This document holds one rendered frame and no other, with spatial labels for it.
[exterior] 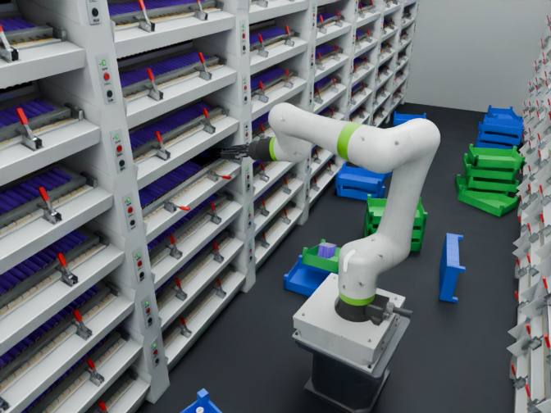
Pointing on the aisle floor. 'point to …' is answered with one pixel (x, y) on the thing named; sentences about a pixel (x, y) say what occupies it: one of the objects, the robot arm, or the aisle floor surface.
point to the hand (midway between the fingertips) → (217, 152)
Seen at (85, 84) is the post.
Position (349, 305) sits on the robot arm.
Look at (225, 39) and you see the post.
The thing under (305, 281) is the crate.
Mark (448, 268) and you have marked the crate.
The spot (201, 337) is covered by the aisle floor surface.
